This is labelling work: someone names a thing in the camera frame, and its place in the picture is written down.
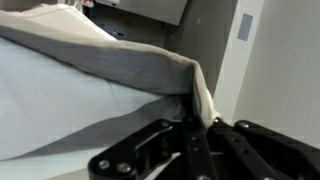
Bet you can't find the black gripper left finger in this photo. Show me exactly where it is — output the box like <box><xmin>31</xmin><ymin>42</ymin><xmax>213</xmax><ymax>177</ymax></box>
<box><xmin>88</xmin><ymin>116</ymin><xmax>219</xmax><ymax>180</ymax></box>

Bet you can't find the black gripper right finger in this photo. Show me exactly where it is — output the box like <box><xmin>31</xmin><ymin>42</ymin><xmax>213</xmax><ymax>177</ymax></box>
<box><xmin>208</xmin><ymin>119</ymin><xmax>320</xmax><ymax>180</ymax></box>

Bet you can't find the white cloth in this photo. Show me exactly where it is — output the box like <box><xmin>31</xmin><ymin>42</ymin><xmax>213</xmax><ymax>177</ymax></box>
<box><xmin>0</xmin><ymin>3</ymin><xmax>222</xmax><ymax>172</ymax></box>

